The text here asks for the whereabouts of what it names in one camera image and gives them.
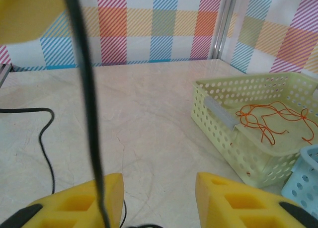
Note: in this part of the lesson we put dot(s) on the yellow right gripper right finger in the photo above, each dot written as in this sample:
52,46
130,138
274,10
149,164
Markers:
213,208

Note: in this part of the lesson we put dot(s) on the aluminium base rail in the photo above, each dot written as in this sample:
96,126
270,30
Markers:
5,74

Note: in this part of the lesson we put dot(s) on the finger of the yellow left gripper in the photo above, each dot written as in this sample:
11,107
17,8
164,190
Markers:
22,12

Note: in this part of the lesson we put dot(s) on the pale green perforated basket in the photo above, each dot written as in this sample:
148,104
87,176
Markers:
213,131

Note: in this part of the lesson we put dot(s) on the aluminium corner post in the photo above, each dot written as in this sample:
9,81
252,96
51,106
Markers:
223,22

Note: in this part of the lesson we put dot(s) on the light blue perforated basket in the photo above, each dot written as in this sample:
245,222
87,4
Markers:
305,178

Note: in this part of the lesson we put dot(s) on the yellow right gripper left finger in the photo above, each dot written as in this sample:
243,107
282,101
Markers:
62,208

